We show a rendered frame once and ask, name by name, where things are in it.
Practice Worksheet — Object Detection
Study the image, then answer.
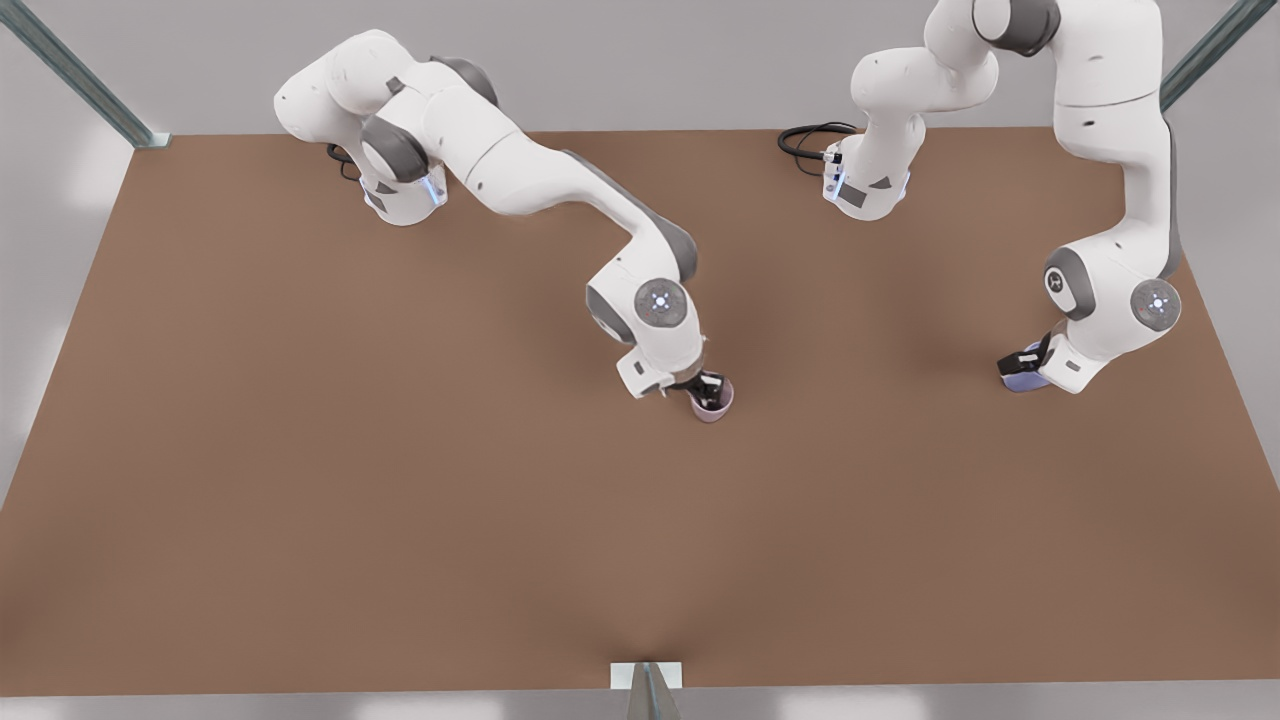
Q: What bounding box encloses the silver frame post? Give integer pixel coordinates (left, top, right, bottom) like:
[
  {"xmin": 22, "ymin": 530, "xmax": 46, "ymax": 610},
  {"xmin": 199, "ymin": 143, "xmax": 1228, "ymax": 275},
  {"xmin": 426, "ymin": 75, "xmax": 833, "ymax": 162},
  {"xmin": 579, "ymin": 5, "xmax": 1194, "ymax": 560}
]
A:
[
  {"xmin": 1160, "ymin": 0, "xmax": 1279, "ymax": 112},
  {"xmin": 611, "ymin": 661, "xmax": 684, "ymax": 720},
  {"xmin": 0, "ymin": 0, "xmax": 171, "ymax": 150}
]

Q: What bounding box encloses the purple cup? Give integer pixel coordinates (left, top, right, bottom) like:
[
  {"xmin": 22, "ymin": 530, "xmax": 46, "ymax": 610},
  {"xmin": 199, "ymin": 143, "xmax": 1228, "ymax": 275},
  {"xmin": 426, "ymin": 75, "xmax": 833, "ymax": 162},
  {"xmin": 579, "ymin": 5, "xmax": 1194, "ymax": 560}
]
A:
[{"xmin": 1003, "ymin": 343, "xmax": 1051, "ymax": 393}]

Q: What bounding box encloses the pink cup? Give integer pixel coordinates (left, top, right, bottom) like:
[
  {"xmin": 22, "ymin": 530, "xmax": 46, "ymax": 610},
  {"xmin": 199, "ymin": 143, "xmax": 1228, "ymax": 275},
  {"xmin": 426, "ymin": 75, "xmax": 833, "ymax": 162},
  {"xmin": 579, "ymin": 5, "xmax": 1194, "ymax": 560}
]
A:
[{"xmin": 689, "ymin": 376, "xmax": 735, "ymax": 424}]

